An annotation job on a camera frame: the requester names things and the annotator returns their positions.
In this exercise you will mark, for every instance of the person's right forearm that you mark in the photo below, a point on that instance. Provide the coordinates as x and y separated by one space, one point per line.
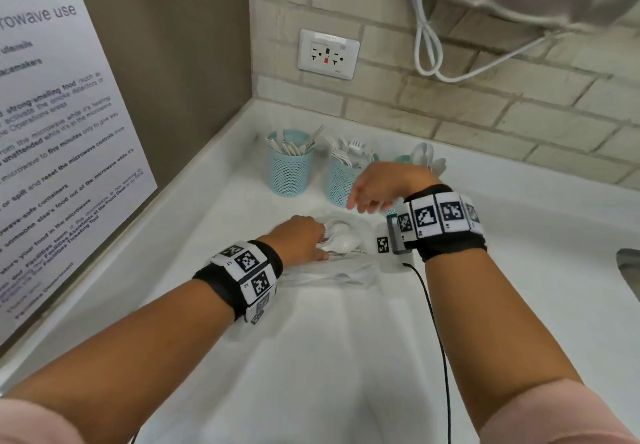
490 334

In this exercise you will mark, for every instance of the black right wrist band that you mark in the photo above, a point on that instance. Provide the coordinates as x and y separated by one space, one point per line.
450 249

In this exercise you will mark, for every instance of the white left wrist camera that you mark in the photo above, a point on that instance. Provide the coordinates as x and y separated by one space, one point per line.
260 309

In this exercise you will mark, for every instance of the person's pink right sleeve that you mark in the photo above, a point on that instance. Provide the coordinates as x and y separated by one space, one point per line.
560 416

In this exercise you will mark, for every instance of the white printed notice poster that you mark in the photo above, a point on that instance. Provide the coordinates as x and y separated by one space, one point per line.
50 159

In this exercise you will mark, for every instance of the person's left hand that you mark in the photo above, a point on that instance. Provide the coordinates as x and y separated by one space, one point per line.
297 241

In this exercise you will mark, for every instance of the person's pink sleeve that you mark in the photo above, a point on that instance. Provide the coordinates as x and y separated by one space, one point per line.
35 426
560 416

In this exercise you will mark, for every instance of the person's right hand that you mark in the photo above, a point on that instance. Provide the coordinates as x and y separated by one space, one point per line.
395 181

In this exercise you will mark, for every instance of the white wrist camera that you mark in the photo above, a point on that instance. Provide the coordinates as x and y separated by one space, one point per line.
395 265
260 309

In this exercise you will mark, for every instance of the bunch of white plastic knives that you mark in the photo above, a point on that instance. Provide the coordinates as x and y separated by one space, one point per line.
290 148

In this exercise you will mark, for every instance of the person's left forearm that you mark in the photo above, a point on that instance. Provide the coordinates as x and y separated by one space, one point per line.
125 358

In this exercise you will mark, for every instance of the dark sink basin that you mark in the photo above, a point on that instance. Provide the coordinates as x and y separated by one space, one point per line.
631 274

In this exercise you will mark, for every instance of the person's pink left sleeve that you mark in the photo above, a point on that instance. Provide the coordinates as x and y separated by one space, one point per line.
35 426

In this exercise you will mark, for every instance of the clear plastic bag of cutlery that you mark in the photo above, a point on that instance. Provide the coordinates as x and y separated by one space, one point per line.
340 274

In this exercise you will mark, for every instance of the white plastic spoon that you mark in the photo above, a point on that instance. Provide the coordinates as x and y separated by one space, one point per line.
345 241

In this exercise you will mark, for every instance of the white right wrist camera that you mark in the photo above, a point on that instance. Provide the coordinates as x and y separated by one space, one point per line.
395 265

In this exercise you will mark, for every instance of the black left wrist band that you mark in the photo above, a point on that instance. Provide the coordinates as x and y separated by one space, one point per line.
212 281

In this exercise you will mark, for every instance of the white wall power outlet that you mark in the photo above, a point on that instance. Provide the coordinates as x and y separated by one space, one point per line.
327 54

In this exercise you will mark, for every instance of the black wrist band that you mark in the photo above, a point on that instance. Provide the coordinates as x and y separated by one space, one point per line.
450 249
212 281

